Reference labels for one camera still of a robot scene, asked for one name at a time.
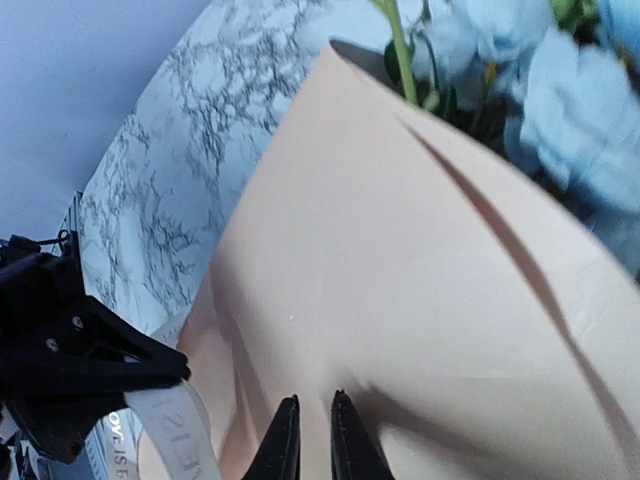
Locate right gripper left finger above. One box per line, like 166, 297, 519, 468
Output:
248, 395, 300, 480

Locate blue fake flower stem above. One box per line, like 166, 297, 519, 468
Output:
378, 1, 639, 274

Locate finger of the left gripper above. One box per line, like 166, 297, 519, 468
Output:
1, 234, 191, 463

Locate peach wrapping paper sheet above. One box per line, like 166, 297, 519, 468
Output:
178, 41, 639, 479

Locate white ribbon strip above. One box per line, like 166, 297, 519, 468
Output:
87, 380, 222, 479

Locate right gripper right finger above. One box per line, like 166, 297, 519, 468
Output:
330, 390, 394, 480

